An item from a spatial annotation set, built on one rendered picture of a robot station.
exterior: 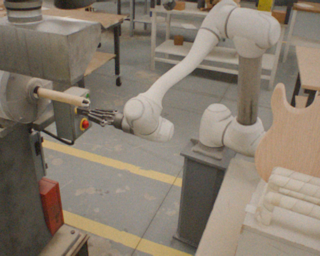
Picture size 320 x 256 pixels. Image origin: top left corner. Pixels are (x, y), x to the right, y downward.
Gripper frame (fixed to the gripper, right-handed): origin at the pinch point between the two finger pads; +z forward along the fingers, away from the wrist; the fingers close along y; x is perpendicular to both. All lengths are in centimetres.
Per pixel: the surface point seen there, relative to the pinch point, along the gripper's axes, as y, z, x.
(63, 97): -23.8, -8.6, 18.8
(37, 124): -13.3, 15.1, -3.2
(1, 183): -32.4, 22.0, -24.3
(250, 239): -42, -79, -1
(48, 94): -24.0, -2.3, 18.6
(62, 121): -3.5, 9.6, -5.7
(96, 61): 217, 130, -64
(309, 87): 131, -98, -18
